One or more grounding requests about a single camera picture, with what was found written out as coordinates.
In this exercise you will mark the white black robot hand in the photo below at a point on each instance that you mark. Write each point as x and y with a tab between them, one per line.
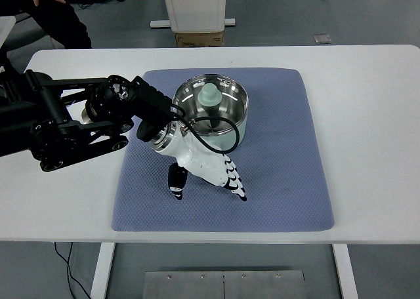
193	156

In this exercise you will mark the green pot with handle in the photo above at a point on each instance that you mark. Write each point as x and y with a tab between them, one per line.
219	106

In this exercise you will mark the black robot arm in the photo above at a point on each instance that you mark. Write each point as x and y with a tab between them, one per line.
68	121

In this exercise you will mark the metal floor plate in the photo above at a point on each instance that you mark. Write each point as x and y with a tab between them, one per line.
225	284

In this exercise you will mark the cardboard box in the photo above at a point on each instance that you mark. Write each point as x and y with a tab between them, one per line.
194	40

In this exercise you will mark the white cabinet on stand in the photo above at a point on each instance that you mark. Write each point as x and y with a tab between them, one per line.
195	16

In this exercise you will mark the grey floor socket cover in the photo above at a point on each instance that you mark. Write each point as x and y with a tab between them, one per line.
322	39

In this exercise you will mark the left white table leg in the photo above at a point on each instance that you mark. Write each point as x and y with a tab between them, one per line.
102	271

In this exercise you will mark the white table leg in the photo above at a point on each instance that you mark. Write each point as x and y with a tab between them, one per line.
344	271
102	271

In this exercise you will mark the right white table leg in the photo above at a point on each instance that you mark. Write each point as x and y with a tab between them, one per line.
344	271

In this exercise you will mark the person in black clothes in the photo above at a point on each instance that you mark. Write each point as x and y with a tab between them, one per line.
59	20

